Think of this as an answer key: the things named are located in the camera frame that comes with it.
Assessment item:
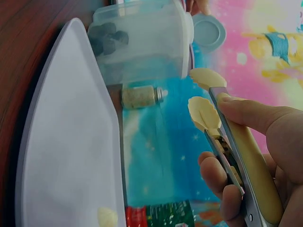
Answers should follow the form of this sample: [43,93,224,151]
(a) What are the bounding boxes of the yellow steel food tongs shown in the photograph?
[188,68,285,226]

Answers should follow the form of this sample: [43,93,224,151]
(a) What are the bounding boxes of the red and green packet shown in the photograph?
[125,200,196,227]

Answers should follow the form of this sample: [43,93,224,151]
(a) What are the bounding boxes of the person's left hand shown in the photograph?
[186,0,212,16]

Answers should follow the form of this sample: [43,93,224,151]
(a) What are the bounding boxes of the person's right hand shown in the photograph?
[198,96,303,227]

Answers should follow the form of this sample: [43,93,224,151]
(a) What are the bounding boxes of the pale yellow food piece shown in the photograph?
[97,206,118,227]

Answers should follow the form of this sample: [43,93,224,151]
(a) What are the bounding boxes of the small glass spice bottle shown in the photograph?
[121,85,169,110]

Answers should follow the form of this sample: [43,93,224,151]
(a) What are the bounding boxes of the white plate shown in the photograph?
[14,17,126,227]

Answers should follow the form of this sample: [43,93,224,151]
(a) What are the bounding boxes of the clear plastic container with lid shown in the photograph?
[87,0,227,86]

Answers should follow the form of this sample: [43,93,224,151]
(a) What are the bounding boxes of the pile of dark pieces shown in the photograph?
[90,22,130,57]

